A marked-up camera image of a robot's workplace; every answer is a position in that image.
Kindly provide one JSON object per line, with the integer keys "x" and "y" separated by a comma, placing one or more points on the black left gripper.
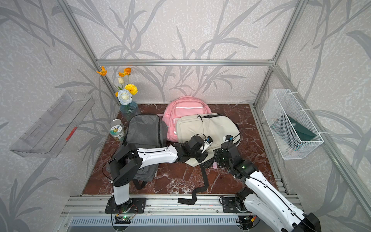
{"x": 204, "y": 155}

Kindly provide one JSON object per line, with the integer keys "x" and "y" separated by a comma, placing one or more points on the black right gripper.
{"x": 217, "y": 152}

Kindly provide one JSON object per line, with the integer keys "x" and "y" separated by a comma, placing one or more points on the beige backpack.
{"x": 217, "y": 126}

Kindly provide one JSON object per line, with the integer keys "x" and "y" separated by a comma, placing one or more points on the grey backpack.
{"x": 144, "y": 131}

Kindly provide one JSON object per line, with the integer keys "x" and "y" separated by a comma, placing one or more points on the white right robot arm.
{"x": 260, "y": 197}

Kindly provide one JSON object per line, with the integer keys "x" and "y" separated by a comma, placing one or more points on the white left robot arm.
{"x": 142, "y": 157}

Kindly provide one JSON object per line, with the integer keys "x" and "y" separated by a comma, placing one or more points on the pink backpack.
{"x": 184, "y": 106}

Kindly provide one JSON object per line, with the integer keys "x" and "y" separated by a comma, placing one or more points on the green box in basket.
{"x": 292, "y": 132}

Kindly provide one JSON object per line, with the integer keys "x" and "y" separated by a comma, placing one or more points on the blue glass vase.
{"x": 130, "y": 110}

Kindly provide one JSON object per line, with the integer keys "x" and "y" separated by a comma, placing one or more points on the sunflower label plastic can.
{"x": 117, "y": 132}

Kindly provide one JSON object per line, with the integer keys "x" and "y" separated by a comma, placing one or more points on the artificial flower bouquet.
{"x": 125, "y": 90}

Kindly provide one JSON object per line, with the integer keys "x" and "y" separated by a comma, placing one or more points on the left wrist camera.
{"x": 208, "y": 141}

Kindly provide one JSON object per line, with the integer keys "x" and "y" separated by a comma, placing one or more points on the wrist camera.
{"x": 208, "y": 141}
{"x": 229, "y": 138}

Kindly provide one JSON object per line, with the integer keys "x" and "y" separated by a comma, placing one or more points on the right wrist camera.
{"x": 229, "y": 138}

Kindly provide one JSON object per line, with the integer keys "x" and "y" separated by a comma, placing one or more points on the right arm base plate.
{"x": 228, "y": 204}

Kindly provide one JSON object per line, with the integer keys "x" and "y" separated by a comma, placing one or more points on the white wire mesh basket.
{"x": 283, "y": 101}

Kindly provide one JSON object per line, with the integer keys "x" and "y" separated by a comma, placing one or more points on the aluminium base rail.
{"x": 156, "y": 205}

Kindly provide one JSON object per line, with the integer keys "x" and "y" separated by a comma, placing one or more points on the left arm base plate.
{"x": 133, "y": 206}

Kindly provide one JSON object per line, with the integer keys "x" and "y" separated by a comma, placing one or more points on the clear acrylic wall shelf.
{"x": 49, "y": 135}

